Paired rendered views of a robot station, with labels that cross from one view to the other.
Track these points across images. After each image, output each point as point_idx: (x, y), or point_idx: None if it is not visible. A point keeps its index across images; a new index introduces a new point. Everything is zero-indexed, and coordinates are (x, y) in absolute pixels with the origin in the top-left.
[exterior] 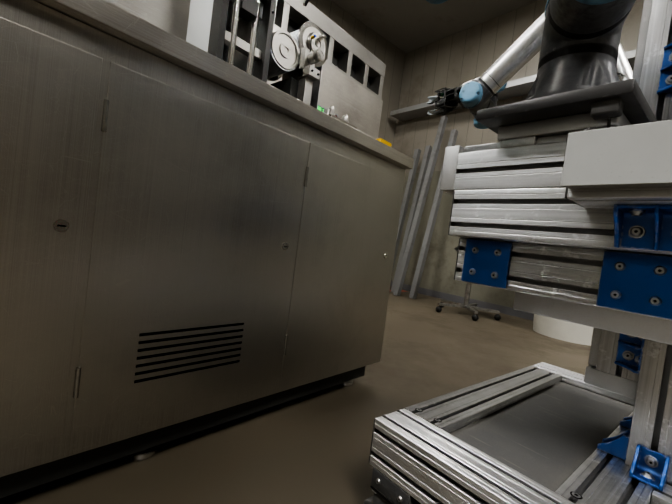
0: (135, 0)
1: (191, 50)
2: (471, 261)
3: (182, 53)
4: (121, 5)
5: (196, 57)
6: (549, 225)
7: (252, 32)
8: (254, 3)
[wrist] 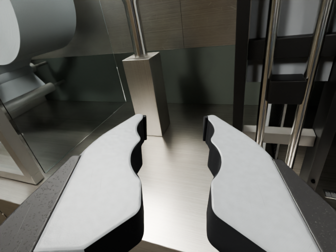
0: (226, 14)
1: (153, 247)
2: None
3: (147, 248)
4: (215, 27)
5: (159, 251)
6: None
7: (294, 120)
8: (295, 87)
